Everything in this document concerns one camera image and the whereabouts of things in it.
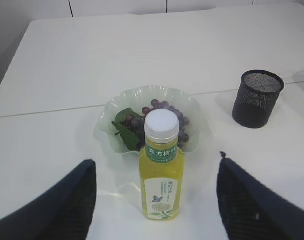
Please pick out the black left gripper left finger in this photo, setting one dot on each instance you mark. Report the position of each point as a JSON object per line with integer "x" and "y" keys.
{"x": 65, "y": 211}

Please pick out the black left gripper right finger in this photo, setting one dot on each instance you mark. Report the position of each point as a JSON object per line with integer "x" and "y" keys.
{"x": 251, "y": 211}

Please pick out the black mesh pen holder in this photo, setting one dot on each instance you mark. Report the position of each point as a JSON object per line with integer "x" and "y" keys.
{"x": 256, "y": 98}

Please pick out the purple grape bunch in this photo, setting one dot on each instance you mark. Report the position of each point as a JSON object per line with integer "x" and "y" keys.
{"x": 130, "y": 125}

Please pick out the green tea bottle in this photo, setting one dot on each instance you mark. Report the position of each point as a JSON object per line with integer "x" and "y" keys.
{"x": 161, "y": 166}

